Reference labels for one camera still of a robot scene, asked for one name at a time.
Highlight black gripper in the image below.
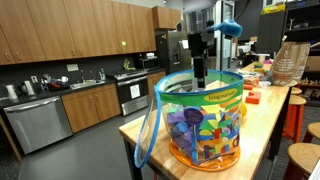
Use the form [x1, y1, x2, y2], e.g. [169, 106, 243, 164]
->
[187, 30, 216, 89]

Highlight red foam arch block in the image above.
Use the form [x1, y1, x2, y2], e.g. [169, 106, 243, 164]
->
[245, 90, 263, 105]

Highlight brown paper bag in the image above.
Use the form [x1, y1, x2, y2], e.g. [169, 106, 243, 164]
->
[271, 41, 311, 88]

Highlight stainless steel refrigerator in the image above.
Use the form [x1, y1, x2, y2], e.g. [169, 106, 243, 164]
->
[154, 30, 193, 75]

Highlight narrow wooden lower cabinet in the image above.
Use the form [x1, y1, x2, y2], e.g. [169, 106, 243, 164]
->
[147, 70, 167, 98]

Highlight black microwave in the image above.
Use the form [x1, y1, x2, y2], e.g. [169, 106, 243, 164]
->
[138, 57, 161, 71]

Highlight stacked coloured bowls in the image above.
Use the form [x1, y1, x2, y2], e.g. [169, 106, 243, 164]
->
[253, 61, 266, 74]

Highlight wooden cabinet above refrigerator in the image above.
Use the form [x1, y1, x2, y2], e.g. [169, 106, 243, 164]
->
[152, 5, 182, 30]

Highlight white bowl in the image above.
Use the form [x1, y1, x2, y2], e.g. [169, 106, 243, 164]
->
[258, 80, 273, 88]

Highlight stainless steel oven range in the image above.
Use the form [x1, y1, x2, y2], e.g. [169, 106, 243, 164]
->
[113, 69, 150, 117]

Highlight round wooden stool red legs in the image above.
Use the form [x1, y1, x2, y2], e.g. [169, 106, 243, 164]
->
[302, 122, 320, 144]
[283, 94, 307, 139]
[290, 86, 303, 96]
[283, 142, 320, 180]

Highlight black shelving unit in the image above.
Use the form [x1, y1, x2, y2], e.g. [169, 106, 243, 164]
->
[283, 0, 320, 108]

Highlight cardboard box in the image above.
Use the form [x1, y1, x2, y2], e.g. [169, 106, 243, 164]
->
[304, 55, 320, 73]

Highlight kitchen sink with faucet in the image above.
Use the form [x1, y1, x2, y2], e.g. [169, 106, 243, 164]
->
[69, 74, 106, 90]

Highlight wooden lower cabinet under sink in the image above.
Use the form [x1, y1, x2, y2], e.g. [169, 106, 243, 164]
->
[60, 83, 122, 134]

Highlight wooden upper kitchen cabinets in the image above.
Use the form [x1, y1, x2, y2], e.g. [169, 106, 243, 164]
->
[0, 0, 157, 66]

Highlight dish rack with dishes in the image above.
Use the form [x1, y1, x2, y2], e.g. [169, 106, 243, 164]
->
[40, 74, 71, 92]

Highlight stainless steel dishwasher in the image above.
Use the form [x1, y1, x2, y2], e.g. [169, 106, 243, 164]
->
[3, 96, 74, 155]

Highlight white paper towel roll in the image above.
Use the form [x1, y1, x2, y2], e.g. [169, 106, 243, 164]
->
[5, 84, 19, 100]

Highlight green wall plant figure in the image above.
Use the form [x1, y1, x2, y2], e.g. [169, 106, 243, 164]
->
[122, 58, 133, 72]

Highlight white paper on wall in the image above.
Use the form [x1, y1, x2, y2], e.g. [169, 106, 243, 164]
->
[65, 63, 80, 72]

